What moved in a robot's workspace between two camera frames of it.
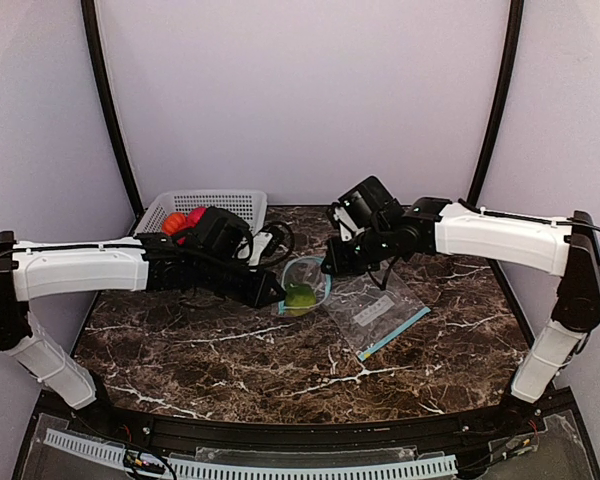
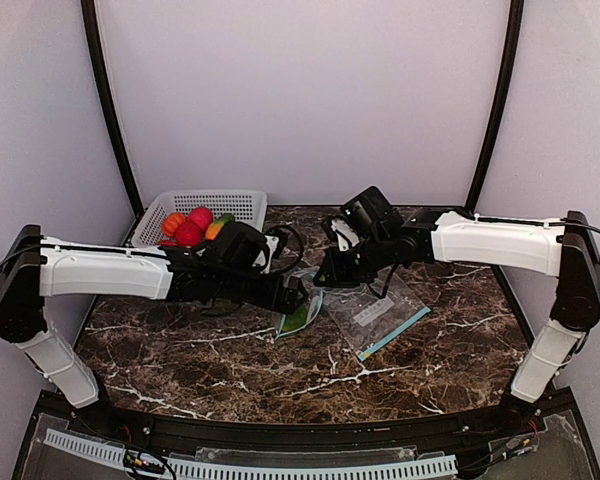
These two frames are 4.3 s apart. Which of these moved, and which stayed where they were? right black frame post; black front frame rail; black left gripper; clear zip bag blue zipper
Moved: black left gripper
Stayed: clear zip bag blue zipper; right black frame post; black front frame rail
